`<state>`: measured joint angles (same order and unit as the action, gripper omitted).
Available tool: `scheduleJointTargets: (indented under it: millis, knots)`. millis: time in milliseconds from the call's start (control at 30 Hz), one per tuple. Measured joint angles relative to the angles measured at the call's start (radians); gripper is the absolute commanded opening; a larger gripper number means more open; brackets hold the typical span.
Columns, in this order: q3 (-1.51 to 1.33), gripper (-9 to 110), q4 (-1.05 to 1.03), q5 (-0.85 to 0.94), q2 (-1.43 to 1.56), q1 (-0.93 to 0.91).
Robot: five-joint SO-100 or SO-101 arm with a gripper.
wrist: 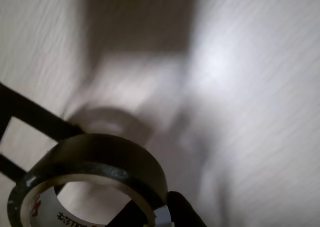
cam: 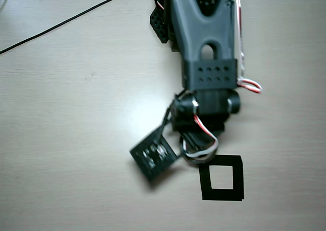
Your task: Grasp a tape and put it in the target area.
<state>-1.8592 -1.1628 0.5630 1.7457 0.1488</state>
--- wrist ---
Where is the black electrical tape roll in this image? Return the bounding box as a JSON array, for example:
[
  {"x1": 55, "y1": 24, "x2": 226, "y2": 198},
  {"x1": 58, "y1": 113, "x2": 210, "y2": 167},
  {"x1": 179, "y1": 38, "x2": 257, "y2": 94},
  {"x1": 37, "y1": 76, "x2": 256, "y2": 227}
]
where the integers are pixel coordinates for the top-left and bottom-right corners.
[{"x1": 6, "y1": 133, "x2": 174, "y2": 227}]

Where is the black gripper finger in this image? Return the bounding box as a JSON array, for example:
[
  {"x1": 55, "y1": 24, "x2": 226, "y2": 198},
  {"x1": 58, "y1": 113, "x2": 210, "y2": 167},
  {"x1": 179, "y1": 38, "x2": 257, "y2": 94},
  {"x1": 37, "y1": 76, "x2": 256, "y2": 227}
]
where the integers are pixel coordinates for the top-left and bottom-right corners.
[
  {"x1": 166, "y1": 190, "x2": 210, "y2": 227},
  {"x1": 106, "y1": 199, "x2": 155, "y2": 227}
]

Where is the black tape square outline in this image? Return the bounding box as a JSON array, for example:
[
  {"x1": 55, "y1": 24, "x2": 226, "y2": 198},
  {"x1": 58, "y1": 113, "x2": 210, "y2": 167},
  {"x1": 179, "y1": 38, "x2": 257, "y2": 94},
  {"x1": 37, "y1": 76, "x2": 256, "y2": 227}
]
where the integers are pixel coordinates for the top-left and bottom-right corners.
[{"x1": 0, "y1": 81, "x2": 86, "y2": 186}]

